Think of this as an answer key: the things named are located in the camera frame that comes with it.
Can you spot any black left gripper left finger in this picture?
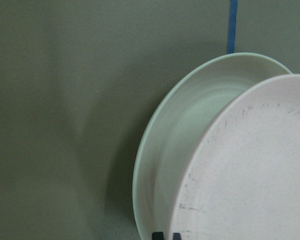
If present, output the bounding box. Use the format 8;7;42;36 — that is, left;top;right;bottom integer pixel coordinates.
151;231;164;240

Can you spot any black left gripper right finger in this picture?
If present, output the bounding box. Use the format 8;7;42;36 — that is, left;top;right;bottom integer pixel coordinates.
172;232;182;240

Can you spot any pink plate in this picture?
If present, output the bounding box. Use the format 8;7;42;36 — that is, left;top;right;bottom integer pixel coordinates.
167;74;300;240

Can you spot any beige plate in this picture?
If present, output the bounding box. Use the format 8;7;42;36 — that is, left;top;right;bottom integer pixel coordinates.
132;52;290;240

